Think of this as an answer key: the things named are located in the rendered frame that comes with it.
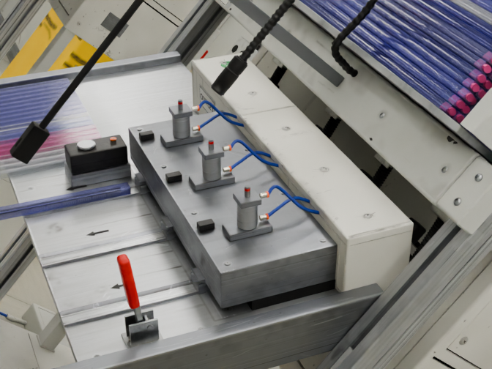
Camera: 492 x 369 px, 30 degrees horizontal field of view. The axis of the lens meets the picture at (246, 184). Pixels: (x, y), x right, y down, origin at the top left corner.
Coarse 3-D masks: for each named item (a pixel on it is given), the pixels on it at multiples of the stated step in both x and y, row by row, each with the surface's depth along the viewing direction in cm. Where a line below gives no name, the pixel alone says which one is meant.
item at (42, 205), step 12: (84, 192) 116; (96, 192) 116; (108, 192) 116; (120, 192) 117; (12, 204) 113; (24, 204) 113; (36, 204) 113; (48, 204) 114; (60, 204) 114; (72, 204) 115; (0, 216) 112; (12, 216) 113
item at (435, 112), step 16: (224, 0) 143; (336, 32) 113; (352, 48) 110; (368, 64) 113; (400, 80) 101; (416, 96) 99; (432, 112) 96; (480, 112) 90; (448, 128) 100; (480, 128) 90; (480, 144) 95
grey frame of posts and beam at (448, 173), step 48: (192, 48) 155; (336, 96) 113; (384, 96) 107; (384, 144) 104; (432, 144) 99; (432, 192) 96; (480, 192) 92; (432, 240) 97; (480, 240) 94; (0, 288) 164; (432, 288) 95; (384, 336) 96
